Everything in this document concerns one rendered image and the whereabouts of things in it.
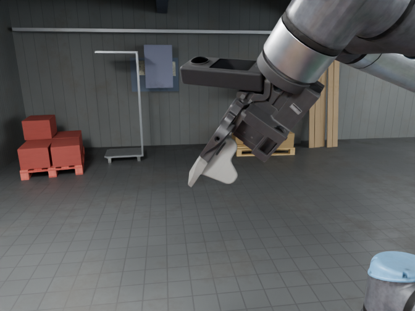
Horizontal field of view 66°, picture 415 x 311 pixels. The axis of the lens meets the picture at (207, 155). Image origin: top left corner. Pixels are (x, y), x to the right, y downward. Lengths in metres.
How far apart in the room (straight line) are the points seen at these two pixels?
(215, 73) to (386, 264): 0.57
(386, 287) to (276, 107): 0.51
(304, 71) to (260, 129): 0.09
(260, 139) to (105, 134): 7.11
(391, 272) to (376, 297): 0.08
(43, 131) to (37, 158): 0.72
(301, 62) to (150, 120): 7.02
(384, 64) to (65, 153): 5.48
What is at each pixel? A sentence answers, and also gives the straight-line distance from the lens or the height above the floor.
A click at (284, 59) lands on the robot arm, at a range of 0.37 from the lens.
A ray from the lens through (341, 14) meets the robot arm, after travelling 0.35.
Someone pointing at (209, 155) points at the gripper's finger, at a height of 1.72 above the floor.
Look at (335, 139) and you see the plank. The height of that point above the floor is 0.16.
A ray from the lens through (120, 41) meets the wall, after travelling 7.28.
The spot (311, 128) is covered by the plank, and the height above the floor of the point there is 0.43.
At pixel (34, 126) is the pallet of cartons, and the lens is 6.44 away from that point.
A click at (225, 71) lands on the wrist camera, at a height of 1.82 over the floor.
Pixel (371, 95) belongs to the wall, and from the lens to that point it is 8.77.
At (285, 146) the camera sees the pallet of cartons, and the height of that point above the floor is 0.18.
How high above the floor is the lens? 1.84
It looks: 16 degrees down
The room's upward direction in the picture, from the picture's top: straight up
